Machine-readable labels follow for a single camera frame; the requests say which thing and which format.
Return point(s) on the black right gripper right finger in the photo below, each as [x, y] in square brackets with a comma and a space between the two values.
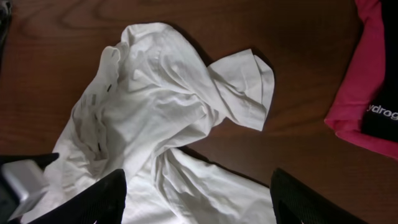
[294, 202]

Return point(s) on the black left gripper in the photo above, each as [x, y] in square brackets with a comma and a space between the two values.
[23, 184]

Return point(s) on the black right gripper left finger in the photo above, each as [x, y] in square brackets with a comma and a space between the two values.
[101, 203]

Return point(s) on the white t-shirt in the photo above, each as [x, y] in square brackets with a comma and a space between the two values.
[151, 96]

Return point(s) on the red and black garment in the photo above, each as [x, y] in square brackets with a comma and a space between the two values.
[363, 78]

